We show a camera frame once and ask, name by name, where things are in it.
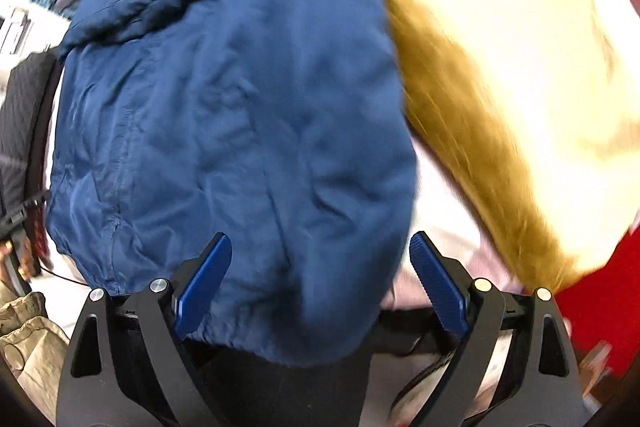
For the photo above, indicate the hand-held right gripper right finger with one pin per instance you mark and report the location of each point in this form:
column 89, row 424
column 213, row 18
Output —
column 437, row 284

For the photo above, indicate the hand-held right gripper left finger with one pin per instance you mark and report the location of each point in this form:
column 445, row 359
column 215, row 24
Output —
column 205, row 284

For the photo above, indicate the navy blue padded jacket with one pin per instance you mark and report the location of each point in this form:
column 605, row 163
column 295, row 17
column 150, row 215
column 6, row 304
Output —
column 230, row 132

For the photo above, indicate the golden yellow crackle jacket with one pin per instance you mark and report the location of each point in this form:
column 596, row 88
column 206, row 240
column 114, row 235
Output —
column 500, row 72

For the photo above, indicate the person's left hand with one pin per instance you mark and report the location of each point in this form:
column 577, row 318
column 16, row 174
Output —
column 22, row 259

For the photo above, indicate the pink polka dot bed sheet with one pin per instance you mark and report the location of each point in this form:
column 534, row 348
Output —
column 450, row 207

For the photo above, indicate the person's dark clothing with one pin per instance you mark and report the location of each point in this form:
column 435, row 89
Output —
column 280, row 392

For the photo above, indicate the red plastic object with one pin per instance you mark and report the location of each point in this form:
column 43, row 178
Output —
column 600, row 307

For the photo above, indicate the beige crumpled cloth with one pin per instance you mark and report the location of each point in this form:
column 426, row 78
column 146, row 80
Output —
column 30, row 352

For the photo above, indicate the black quilted jacket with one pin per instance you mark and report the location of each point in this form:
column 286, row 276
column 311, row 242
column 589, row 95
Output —
column 25, row 132

